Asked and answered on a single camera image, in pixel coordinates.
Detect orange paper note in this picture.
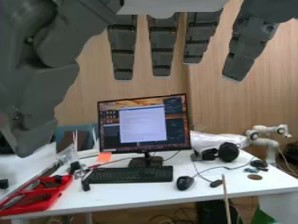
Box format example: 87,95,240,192
97,151,113,164

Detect red tray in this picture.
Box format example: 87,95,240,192
0,186,61,216
26,173,74,198

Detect black keyboard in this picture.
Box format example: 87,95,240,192
82,165,174,185

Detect small white jointed device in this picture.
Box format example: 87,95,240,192
243,123,292,162

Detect white router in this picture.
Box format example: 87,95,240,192
69,129,101,160

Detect black headphones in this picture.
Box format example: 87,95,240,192
199,141,240,164

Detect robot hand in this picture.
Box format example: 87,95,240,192
0,0,298,159

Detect small black device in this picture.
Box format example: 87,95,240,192
79,179,93,193

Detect computer screen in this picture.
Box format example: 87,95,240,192
95,93,193,168

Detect black mouse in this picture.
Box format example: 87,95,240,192
175,175,195,192

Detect white desk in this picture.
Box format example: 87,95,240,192
0,146,298,224
0,142,58,201

